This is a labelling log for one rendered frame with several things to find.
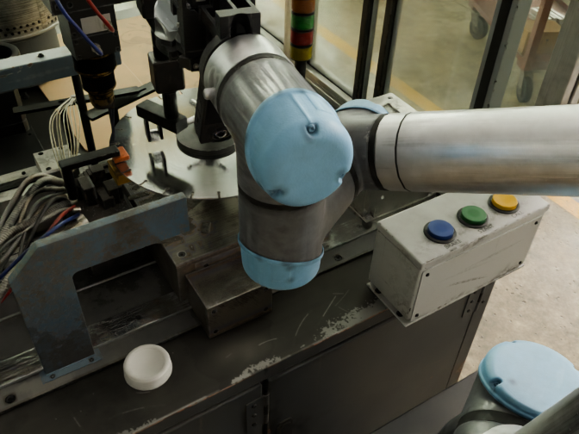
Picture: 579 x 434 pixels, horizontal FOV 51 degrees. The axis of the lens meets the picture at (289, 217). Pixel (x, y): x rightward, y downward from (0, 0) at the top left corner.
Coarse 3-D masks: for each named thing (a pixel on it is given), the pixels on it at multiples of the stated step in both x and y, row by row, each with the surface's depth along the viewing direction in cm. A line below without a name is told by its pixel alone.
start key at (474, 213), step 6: (462, 210) 98; (468, 210) 98; (474, 210) 98; (480, 210) 98; (462, 216) 97; (468, 216) 97; (474, 216) 97; (480, 216) 97; (486, 216) 97; (468, 222) 97; (474, 222) 96; (480, 222) 96
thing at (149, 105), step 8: (168, 96) 91; (176, 96) 92; (144, 104) 96; (152, 104) 96; (168, 104) 92; (176, 104) 92; (144, 112) 96; (152, 112) 95; (160, 112) 95; (168, 112) 92; (176, 112) 93; (144, 120) 97; (152, 120) 95; (160, 120) 94; (168, 120) 93; (176, 120) 93; (184, 120) 94; (160, 128) 98; (168, 128) 94; (176, 128) 93; (184, 128) 95; (160, 136) 99
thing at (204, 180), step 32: (160, 96) 113; (192, 96) 113; (128, 128) 105; (128, 160) 98; (160, 160) 98; (192, 160) 98; (224, 160) 99; (160, 192) 92; (192, 192) 93; (224, 192) 93
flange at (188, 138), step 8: (192, 128) 103; (176, 136) 102; (184, 136) 102; (192, 136) 102; (184, 144) 100; (192, 144) 100; (200, 144) 100; (208, 144) 100; (216, 144) 100; (224, 144) 100; (232, 144) 101; (192, 152) 100; (200, 152) 99; (208, 152) 99; (216, 152) 100; (224, 152) 100
